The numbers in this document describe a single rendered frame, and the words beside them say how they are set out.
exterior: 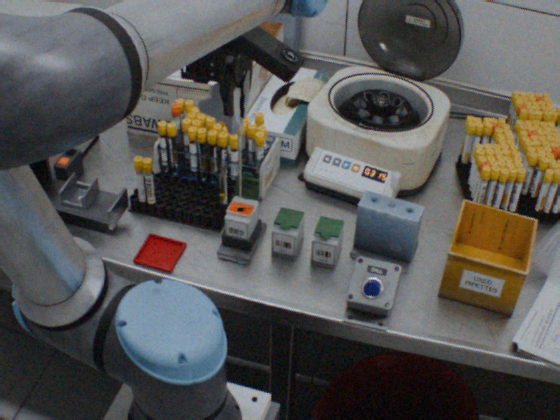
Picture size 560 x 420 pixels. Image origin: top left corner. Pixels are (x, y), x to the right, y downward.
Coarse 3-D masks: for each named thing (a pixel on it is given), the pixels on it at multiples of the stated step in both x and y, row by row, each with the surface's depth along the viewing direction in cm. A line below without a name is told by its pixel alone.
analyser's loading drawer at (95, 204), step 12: (48, 180) 129; (60, 180) 129; (72, 180) 125; (96, 180) 124; (48, 192) 127; (60, 192) 122; (72, 192) 126; (84, 192) 127; (96, 192) 126; (108, 192) 127; (120, 192) 124; (60, 204) 124; (72, 204) 123; (84, 204) 122; (96, 204) 124; (108, 204) 124; (120, 204) 123; (84, 216) 123; (96, 216) 122; (108, 216) 121; (120, 216) 124
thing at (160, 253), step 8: (152, 240) 123; (160, 240) 123; (168, 240) 123; (176, 240) 123; (144, 248) 122; (152, 248) 122; (160, 248) 122; (168, 248) 122; (176, 248) 122; (184, 248) 122; (136, 256) 120; (144, 256) 120; (152, 256) 120; (160, 256) 121; (168, 256) 121; (176, 256) 120; (144, 264) 119; (152, 264) 118; (160, 264) 119; (168, 264) 119; (168, 272) 118
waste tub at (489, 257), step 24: (480, 216) 117; (504, 216) 115; (456, 240) 122; (480, 240) 120; (504, 240) 118; (528, 240) 116; (456, 264) 108; (480, 264) 107; (504, 264) 118; (528, 264) 105; (456, 288) 111; (480, 288) 109; (504, 288) 107; (504, 312) 110
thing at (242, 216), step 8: (232, 200) 120; (240, 200) 120; (248, 200) 120; (232, 208) 118; (240, 208) 119; (248, 208) 118; (256, 208) 119; (232, 216) 118; (240, 216) 117; (248, 216) 117; (256, 216) 120; (232, 224) 118; (240, 224) 117; (248, 224) 117; (256, 224) 122; (232, 232) 119; (240, 232) 118; (248, 232) 118
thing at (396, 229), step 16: (368, 192) 118; (368, 208) 115; (384, 208) 115; (400, 208) 115; (416, 208) 115; (368, 224) 117; (384, 224) 116; (400, 224) 114; (416, 224) 113; (368, 240) 119; (384, 240) 118; (400, 240) 116; (416, 240) 118; (352, 256) 121; (368, 256) 120; (384, 256) 120; (400, 256) 118
